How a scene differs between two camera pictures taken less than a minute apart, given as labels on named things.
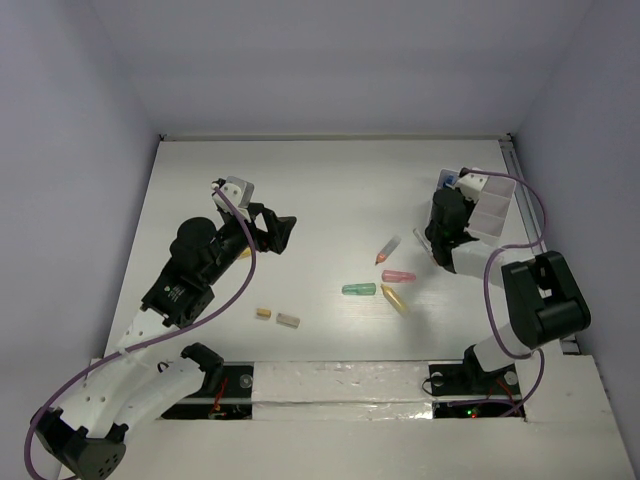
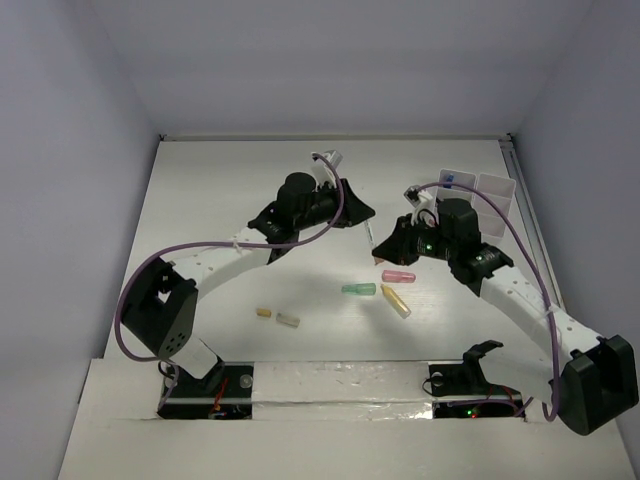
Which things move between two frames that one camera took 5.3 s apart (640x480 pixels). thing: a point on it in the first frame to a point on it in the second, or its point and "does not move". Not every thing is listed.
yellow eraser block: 264,312 does not move
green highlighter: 359,289 does not move
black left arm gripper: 261,230 to 345,204
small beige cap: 288,321 does not move
